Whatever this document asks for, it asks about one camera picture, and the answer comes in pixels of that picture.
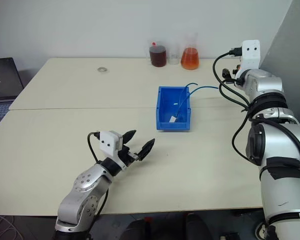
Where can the small clear glass beaker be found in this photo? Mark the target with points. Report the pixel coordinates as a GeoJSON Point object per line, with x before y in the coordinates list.
{"type": "Point", "coordinates": [173, 58]}

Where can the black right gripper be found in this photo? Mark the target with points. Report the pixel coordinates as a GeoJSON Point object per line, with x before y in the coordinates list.
{"type": "Point", "coordinates": [235, 75]}

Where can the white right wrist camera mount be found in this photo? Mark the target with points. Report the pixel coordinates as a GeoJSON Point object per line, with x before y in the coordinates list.
{"type": "Point", "coordinates": [251, 57]}

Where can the blue plastic bin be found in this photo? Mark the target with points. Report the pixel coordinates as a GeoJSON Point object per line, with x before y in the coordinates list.
{"type": "Point", "coordinates": [168, 105]}

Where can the grey partition panel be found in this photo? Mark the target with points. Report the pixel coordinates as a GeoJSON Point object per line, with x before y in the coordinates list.
{"type": "Point", "coordinates": [290, 37]}

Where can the jar of dark brown liquid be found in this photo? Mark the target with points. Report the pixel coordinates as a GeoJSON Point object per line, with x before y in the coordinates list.
{"type": "Point", "coordinates": [158, 56]}

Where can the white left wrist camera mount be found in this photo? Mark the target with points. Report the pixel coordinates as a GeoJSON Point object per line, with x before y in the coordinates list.
{"type": "Point", "coordinates": [108, 143]}

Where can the dark grey laptop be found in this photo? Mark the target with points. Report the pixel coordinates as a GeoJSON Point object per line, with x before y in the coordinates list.
{"type": "Point", "coordinates": [2, 80]}

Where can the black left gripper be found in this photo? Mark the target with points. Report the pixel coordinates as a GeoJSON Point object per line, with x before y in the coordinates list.
{"type": "Point", "coordinates": [126, 155]}

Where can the small white adapter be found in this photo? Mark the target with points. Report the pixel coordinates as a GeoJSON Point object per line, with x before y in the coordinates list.
{"type": "Point", "coordinates": [172, 119]}

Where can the flask of orange liquid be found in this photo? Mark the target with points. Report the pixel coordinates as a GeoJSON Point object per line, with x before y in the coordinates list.
{"type": "Point", "coordinates": [190, 60]}

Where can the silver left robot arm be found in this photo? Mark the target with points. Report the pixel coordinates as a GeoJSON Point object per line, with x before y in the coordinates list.
{"type": "Point", "coordinates": [87, 185]}

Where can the white shoe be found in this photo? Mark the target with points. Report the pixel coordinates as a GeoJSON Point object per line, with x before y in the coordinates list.
{"type": "Point", "coordinates": [261, 228]}

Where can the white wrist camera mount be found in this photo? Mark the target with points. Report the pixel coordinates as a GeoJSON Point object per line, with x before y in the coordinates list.
{"type": "Point", "coordinates": [251, 57]}
{"type": "Point", "coordinates": [108, 143]}

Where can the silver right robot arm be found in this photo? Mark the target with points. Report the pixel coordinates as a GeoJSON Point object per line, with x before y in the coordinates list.
{"type": "Point", "coordinates": [277, 160]}

